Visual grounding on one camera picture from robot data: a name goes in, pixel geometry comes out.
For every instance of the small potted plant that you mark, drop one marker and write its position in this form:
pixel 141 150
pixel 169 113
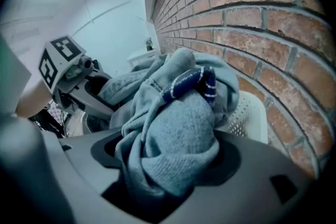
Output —
pixel 149 44

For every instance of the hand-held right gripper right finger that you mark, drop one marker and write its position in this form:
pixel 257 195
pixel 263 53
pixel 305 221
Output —
pixel 229 162

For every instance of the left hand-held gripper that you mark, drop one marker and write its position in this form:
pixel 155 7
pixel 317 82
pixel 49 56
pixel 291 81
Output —
pixel 61 60

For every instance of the person's left forearm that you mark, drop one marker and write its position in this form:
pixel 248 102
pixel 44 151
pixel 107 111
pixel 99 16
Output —
pixel 34 101

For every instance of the light blue denim clothes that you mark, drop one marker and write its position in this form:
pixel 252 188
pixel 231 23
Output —
pixel 123 86

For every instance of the navy white-striped clothes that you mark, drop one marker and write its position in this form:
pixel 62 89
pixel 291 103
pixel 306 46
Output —
pixel 187 81

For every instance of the person's light shirt sleeve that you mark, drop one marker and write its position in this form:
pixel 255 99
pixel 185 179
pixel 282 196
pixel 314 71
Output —
pixel 11 78

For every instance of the checkered cloth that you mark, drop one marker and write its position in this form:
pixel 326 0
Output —
pixel 55 119

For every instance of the white side table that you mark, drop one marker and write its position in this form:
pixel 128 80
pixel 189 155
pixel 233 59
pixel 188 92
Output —
pixel 143 56

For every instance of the grey knit clothes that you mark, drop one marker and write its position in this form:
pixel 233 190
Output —
pixel 178 126

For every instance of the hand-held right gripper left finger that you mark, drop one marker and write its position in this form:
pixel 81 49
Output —
pixel 103 156

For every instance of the white perforated plastic basket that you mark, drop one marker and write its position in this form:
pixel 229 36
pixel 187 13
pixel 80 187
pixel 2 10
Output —
pixel 246 118

